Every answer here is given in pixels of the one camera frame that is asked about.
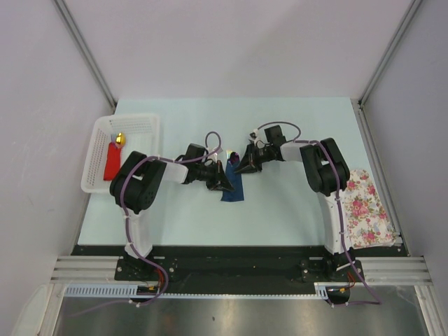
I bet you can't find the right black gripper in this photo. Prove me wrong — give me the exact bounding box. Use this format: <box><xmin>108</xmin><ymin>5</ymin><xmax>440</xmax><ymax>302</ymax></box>
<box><xmin>234</xmin><ymin>142</ymin><xmax>274</xmax><ymax>174</ymax></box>

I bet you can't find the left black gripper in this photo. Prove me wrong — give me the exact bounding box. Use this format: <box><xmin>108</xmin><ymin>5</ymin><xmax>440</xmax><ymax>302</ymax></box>
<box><xmin>194</xmin><ymin>160</ymin><xmax>234</xmax><ymax>192</ymax></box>

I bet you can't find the purple metal spoon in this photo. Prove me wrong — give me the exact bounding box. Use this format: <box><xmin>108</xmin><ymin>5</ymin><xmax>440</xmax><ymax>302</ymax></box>
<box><xmin>229</xmin><ymin>152</ymin><xmax>240</xmax><ymax>165</ymax></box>

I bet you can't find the dark blue paper napkin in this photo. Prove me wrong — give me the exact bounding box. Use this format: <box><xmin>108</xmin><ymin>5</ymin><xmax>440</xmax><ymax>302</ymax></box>
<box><xmin>221</xmin><ymin>155</ymin><xmax>244</xmax><ymax>202</ymax></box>

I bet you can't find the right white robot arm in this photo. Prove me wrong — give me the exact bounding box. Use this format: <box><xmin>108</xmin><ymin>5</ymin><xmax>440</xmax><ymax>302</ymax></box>
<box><xmin>234</xmin><ymin>122</ymin><xmax>352</xmax><ymax>255</ymax></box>

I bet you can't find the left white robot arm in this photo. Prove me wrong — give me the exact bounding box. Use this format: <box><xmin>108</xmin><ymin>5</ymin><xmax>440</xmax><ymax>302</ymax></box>
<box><xmin>109</xmin><ymin>143</ymin><xmax>235</xmax><ymax>280</ymax></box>

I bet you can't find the red rolled napkin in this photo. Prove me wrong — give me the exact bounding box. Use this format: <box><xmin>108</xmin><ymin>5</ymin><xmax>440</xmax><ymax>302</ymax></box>
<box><xmin>103</xmin><ymin>142</ymin><xmax>122</xmax><ymax>181</ymax></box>

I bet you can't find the gold metal spoon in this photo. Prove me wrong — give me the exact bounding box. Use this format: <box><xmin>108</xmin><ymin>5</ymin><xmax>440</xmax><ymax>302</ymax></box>
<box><xmin>113</xmin><ymin>132</ymin><xmax>126</xmax><ymax>148</ymax></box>

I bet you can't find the floral plastic tray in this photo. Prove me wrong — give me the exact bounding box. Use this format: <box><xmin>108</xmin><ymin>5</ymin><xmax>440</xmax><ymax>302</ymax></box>
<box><xmin>344</xmin><ymin>169</ymin><xmax>399</xmax><ymax>249</ymax></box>

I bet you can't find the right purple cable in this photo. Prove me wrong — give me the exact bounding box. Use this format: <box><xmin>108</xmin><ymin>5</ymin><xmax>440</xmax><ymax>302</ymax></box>
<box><xmin>250</xmin><ymin>121</ymin><xmax>383</xmax><ymax>306</ymax></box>

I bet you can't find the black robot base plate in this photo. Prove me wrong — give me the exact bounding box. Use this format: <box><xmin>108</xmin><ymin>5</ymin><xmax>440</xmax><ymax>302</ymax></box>
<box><xmin>71</xmin><ymin>245</ymin><xmax>407</xmax><ymax>302</ymax></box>

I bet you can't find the white slotted cable duct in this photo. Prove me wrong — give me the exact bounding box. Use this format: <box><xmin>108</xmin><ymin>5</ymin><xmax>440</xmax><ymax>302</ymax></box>
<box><xmin>65</xmin><ymin>283</ymin><xmax>138</xmax><ymax>297</ymax></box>

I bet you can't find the aluminium frame rail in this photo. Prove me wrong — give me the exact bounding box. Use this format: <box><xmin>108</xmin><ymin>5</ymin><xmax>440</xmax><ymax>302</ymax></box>
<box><xmin>50</xmin><ymin>255</ymin><xmax>433</xmax><ymax>286</ymax></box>

